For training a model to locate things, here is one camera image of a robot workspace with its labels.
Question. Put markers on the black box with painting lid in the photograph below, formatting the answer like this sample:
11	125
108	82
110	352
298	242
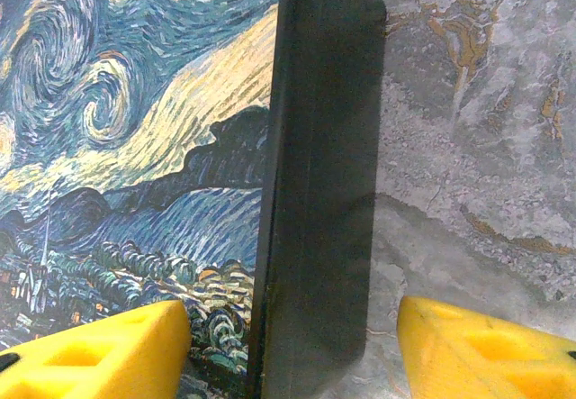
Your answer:
180	147

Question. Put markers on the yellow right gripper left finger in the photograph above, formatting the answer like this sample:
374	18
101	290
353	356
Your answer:
99	358

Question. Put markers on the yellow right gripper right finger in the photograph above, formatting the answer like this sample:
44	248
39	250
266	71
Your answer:
486	354

